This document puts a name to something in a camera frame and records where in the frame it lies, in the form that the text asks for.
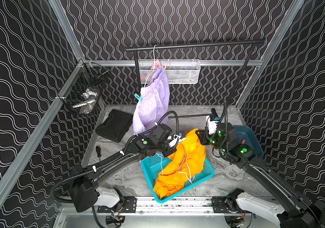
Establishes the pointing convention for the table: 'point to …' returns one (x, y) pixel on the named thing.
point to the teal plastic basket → (152, 166)
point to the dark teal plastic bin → (245, 133)
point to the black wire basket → (82, 96)
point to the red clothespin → (243, 141)
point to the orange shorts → (185, 163)
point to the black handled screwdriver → (98, 149)
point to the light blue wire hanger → (180, 172)
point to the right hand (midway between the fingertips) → (197, 130)
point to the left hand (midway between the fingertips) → (175, 142)
